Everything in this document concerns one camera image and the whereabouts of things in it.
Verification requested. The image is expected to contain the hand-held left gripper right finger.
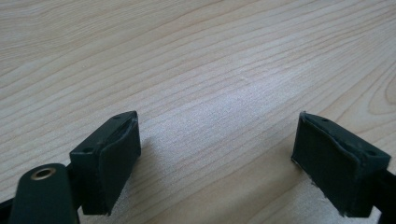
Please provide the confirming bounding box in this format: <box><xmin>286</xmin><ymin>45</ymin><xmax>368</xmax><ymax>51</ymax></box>
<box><xmin>290</xmin><ymin>110</ymin><xmax>392</xmax><ymax>218</ymax></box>

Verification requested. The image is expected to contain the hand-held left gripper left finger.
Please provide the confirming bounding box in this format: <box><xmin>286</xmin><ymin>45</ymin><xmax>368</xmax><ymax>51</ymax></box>
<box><xmin>68</xmin><ymin>110</ymin><xmax>142</xmax><ymax>217</ymax></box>

